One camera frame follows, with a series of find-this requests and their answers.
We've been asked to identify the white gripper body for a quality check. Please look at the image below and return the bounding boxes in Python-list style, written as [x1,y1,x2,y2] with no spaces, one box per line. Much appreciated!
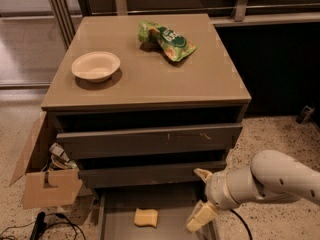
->
[205,171,239,211]

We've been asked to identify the brown cardboard box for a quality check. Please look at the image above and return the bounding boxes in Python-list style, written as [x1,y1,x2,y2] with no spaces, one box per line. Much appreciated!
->
[10,112,82,209]

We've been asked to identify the grey drawer cabinet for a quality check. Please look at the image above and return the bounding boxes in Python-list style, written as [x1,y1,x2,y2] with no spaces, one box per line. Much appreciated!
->
[40,13,252,198]

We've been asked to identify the yellow sponge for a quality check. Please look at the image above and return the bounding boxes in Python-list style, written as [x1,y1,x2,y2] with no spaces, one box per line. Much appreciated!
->
[134,208,159,228]

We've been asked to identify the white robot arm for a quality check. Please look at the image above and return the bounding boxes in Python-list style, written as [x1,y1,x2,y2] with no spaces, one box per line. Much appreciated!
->
[186,150,320,233]

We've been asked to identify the black cable floor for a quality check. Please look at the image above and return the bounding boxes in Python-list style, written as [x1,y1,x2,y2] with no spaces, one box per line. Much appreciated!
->
[0,212,87,240]
[229,209,254,240]

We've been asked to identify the grey bottom drawer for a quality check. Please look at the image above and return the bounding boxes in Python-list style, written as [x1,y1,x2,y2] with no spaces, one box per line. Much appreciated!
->
[97,182,218,240]

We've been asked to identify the green chip bag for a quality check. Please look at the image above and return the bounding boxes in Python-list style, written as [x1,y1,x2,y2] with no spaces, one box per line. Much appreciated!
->
[138,21,197,62]

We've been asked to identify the dark floor bracket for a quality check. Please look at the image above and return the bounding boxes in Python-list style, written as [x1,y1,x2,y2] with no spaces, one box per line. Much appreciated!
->
[296,105,314,124]

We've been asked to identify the metal railing frame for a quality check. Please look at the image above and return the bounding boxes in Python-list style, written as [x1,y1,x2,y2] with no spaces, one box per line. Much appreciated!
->
[49,0,320,45]

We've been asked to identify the crumpled items in box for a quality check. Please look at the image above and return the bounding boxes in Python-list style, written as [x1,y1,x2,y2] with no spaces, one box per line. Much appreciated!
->
[49,142,77,170]

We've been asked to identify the white paper bowl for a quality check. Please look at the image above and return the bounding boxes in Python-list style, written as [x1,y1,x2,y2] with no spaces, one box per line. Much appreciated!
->
[71,52,120,83]

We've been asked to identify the grey drawer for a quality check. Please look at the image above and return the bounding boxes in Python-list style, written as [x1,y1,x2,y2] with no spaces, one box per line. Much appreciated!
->
[57,123,242,159]
[78,161,226,189]
[97,182,218,240]

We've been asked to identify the grey middle drawer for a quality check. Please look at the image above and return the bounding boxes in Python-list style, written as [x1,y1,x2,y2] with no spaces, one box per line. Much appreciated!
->
[78,161,226,189]

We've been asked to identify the grey top drawer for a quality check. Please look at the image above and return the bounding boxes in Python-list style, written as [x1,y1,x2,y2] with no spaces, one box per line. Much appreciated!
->
[57,123,242,159]

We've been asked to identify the black power strip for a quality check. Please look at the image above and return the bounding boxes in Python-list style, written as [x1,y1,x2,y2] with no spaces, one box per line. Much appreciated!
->
[29,212,46,240]

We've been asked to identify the black cable right floor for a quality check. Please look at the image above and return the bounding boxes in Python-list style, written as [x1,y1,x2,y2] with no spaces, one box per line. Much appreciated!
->
[229,209,254,240]

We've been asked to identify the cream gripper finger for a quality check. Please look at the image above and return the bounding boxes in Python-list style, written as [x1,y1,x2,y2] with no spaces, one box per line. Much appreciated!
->
[194,168,212,183]
[186,200,218,233]

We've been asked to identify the black cable left floor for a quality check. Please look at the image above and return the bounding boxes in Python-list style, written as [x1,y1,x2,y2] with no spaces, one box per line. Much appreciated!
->
[0,212,87,240]

